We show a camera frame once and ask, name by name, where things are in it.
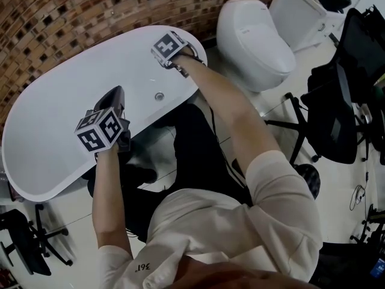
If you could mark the person's right forearm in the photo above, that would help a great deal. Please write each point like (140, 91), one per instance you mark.
(222, 101)

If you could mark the black mesh office chair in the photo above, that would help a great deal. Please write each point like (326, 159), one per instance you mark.
(361, 50)

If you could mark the person's left forearm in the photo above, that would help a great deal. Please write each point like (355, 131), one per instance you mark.
(108, 197)

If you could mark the person's black trousers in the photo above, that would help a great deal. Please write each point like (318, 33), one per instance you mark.
(195, 149)

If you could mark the white toilet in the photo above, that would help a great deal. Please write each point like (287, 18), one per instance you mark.
(252, 50)

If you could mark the round chrome bathtub drain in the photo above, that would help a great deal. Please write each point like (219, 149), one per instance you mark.
(159, 96)

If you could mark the person's chin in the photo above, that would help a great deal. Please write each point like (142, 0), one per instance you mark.
(234, 277)

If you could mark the person's left black shoe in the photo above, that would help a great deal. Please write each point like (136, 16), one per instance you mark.
(141, 175)

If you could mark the person's black shoe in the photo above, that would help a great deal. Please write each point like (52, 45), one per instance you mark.
(164, 119)
(141, 175)

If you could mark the person's right black shoe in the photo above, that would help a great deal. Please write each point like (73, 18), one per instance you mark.
(164, 119)

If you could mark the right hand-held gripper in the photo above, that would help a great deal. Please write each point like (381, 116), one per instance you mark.
(167, 48)

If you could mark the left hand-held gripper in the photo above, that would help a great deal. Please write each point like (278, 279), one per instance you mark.
(99, 131)

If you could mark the blue box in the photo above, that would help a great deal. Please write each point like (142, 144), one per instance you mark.
(377, 266)

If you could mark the person's white shirt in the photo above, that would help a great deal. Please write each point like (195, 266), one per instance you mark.
(210, 227)

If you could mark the round black stool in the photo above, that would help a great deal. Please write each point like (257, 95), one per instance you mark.
(309, 179)

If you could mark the white bathtub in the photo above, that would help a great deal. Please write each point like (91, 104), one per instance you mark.
(54, 125)

